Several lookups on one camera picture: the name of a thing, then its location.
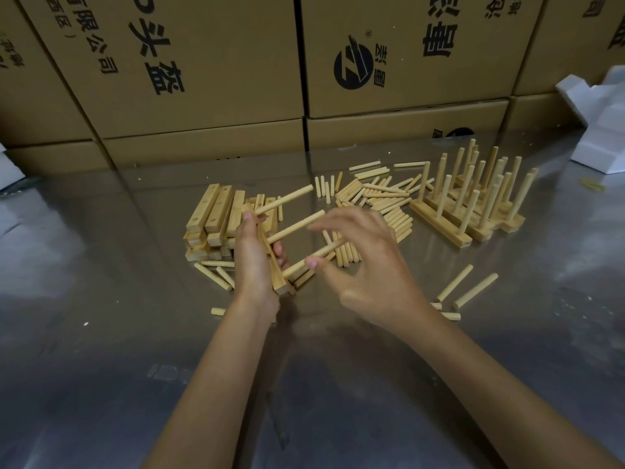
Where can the person's right hand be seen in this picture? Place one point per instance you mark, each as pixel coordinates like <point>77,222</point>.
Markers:
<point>386,288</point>

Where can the pile of wooden dowels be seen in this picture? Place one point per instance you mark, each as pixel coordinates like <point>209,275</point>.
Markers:
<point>381,195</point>

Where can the person's right forearm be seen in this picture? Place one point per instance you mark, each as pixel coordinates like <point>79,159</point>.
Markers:
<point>503,400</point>

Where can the clear tape patch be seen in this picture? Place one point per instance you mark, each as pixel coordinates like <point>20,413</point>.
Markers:
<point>168,373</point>

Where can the stack of white foam blocks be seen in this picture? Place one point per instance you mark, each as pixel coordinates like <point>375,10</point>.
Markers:
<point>605,141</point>
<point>10,170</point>

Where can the stack of brown cardboard boxes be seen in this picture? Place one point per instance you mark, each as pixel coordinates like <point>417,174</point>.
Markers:
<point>219,58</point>

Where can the person's left forearm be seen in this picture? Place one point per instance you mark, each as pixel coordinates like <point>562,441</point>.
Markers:
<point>210,390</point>

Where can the drilled wooden block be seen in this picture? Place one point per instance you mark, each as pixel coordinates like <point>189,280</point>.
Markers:
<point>508,225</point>
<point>434,225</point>
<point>497,227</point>
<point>516,226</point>
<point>483,235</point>
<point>278,280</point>
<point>511,204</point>
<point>520,219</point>

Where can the person's left hand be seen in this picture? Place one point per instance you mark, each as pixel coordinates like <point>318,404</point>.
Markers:
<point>254,268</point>

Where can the pile of drilled wooden bars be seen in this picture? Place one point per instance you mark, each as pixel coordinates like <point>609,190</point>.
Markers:
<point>205,210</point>

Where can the shiny metal table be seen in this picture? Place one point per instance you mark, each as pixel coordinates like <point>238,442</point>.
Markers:
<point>97,297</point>

